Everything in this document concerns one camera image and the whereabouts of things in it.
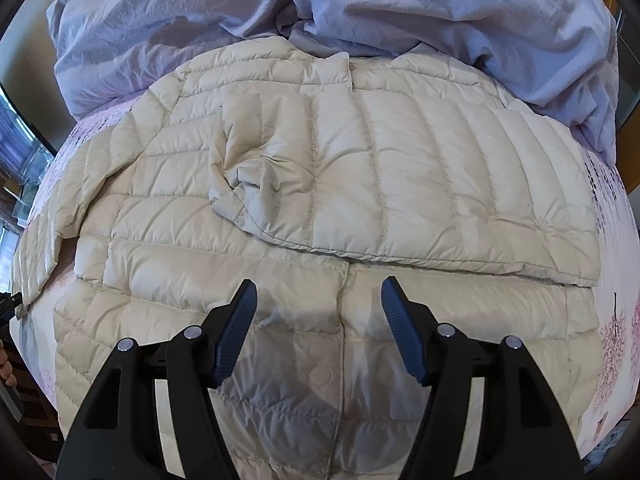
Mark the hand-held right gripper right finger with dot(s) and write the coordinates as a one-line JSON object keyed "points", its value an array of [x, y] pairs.
{"points": [[402, 332]]}

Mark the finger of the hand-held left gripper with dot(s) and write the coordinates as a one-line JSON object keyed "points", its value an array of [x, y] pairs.
{"points": [[9, 306]]}

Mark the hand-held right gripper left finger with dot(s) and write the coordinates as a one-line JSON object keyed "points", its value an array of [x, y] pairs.
{"points": [[235, 332]]}

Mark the cream puffer jacket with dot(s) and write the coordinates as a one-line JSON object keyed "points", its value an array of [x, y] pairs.
{"points": [[400, 170]]}

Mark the person's left hand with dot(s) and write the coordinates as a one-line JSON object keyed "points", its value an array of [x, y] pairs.
{"points": [[5, 365]]}

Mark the glass window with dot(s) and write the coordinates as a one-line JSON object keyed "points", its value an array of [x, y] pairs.
{"points": [[22, 160]]}

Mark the pink floral bed sheet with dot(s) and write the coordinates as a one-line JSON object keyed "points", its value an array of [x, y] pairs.
{"points": [[615, 260]]}

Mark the lavender crinkled duvet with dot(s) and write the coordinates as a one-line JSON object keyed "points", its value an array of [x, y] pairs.
{"points": [[350, 0]]}

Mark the wooden door frame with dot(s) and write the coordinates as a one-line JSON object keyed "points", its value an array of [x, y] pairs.
{"points": [[614, 10]]}

